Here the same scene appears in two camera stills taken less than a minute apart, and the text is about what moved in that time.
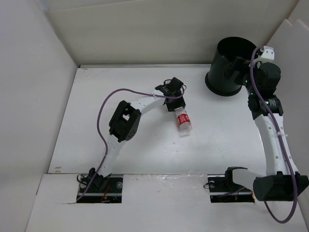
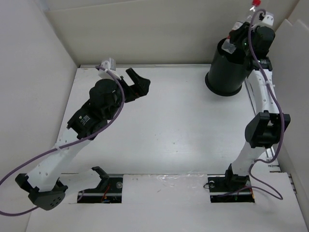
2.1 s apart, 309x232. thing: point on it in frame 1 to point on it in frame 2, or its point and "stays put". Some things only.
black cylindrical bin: x=218 y=80 stays put
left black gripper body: x=176 y=103 to x=114 y=108
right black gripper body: x=247 y=82 to x=240 y=39
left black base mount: x=94 y=188 stays put
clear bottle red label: x=185 y=124 to x=227 y=45
